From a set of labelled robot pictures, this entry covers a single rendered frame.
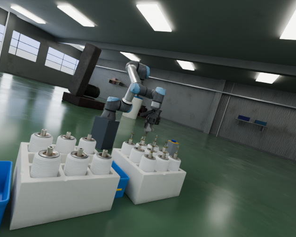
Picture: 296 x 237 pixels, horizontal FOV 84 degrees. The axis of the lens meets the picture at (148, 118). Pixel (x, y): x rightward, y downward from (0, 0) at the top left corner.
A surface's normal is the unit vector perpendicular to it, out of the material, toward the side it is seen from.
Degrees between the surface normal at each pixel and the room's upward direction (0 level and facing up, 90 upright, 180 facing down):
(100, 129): 90
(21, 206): 90
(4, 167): 88
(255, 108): 90
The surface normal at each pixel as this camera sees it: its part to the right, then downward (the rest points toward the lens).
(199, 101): -0.44, -0.06
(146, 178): 0.60, 0.24
